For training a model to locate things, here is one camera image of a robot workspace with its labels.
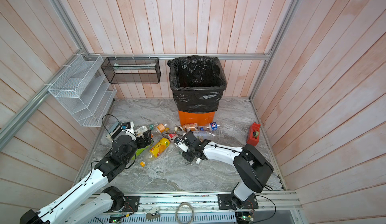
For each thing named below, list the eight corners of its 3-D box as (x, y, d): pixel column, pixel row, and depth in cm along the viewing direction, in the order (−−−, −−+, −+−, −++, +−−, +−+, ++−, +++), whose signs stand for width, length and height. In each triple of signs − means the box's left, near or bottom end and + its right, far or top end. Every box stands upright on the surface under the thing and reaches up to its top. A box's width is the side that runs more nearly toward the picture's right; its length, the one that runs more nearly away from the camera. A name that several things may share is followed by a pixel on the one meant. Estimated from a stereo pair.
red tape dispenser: (245, 145, 96) (248, 140, 91) (249, 127, 106) (252, 121, 100) (254, 148, 95) (258, 143, 90) (257, 130, 104) (261, 124, 99)
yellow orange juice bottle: (139, 163, 88) (136, 160, 84) (165, 140, 98) (164, 136, 94) (144, 169, 86) (141, 166, 82) (170, 145, 96) (169, 141, 91)
